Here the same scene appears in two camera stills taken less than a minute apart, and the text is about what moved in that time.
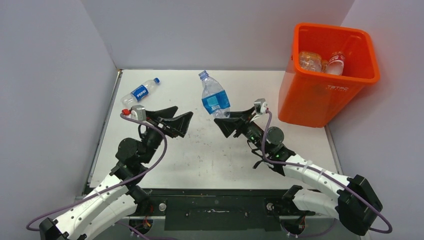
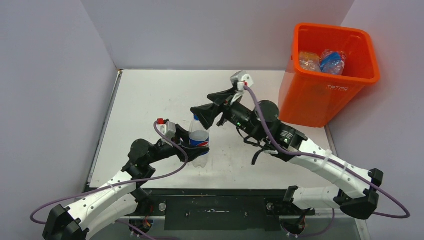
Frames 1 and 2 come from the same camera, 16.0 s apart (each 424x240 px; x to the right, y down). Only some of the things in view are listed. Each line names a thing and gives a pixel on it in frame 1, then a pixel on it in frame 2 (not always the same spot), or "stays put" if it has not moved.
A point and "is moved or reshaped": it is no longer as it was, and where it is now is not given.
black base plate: x=219 y=209 stays put
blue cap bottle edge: x=310 y=61 stays put
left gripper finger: x=178 y=124 to x=192 y=152
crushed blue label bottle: x=215 y=100 is moved or reshaped
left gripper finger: x=166 y=113 to x=182 y=135
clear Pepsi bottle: x=139 y=92 to x=199 y=136
